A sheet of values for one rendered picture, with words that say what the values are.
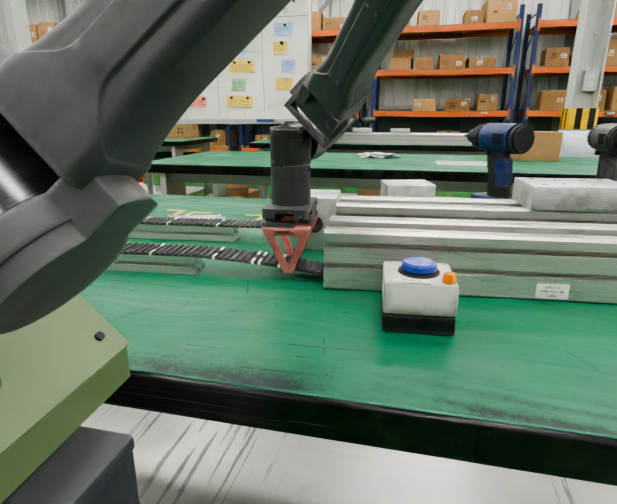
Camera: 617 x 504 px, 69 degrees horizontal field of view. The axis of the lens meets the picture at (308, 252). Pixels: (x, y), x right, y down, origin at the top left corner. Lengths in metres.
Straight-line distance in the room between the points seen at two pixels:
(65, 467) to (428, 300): 0.36
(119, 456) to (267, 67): 3.41
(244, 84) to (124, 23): 3.50
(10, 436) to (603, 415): 0.44
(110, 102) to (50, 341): 0.24
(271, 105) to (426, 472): 2.96
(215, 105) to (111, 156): 3.59
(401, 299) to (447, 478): 0.74
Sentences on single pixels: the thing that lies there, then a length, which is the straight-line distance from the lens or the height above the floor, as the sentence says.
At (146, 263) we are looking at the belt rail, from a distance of 0.75.
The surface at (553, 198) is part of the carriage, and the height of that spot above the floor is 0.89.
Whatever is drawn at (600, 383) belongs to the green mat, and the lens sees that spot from 0.50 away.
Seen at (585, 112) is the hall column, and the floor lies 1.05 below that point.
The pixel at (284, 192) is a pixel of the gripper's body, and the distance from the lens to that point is 0.63.
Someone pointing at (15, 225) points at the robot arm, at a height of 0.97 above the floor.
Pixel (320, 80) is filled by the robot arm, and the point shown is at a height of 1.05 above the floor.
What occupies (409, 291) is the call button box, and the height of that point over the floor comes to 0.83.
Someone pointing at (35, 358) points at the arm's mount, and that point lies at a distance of 0.40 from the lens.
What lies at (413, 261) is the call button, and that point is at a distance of 0.53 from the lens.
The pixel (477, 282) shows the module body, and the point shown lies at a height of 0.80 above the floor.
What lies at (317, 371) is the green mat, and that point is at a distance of 0.44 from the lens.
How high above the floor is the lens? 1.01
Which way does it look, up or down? 17 degrees down
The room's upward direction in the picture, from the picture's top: straight up
